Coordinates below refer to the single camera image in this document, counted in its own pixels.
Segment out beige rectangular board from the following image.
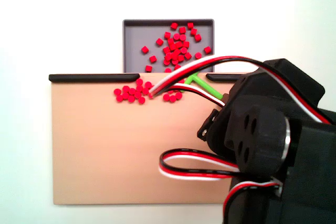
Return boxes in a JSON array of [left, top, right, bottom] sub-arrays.
[[49, 71, 253, 206]]

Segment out black guide rail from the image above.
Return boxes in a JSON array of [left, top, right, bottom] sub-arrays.
[[205, 73, 246, 83], [48, 73, 141, 83]]

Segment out green T-shaped pusher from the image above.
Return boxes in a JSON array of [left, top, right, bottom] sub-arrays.
[[183, 73, 227, 102]]

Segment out grey rectangular container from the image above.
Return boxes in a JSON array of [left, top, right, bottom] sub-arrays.
[[122, 18, 215, 74]]

